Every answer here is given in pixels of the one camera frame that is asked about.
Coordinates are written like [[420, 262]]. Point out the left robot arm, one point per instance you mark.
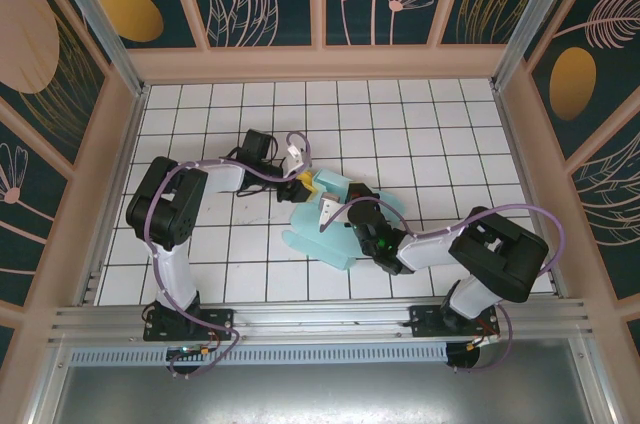
[[167, 204]]

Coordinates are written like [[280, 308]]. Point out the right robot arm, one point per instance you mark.
[[500, 254]]

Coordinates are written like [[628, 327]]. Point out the grey metal sheet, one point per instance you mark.
[[320, 394]]

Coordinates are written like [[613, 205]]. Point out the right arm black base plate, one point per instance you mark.
[[425, 319]]

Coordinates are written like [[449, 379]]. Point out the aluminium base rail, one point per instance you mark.
[[320, 319]]

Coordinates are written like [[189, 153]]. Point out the aluminium side rail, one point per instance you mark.
[[122, 169], [515, 144]]

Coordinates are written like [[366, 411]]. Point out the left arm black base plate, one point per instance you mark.
[[220, 324]]

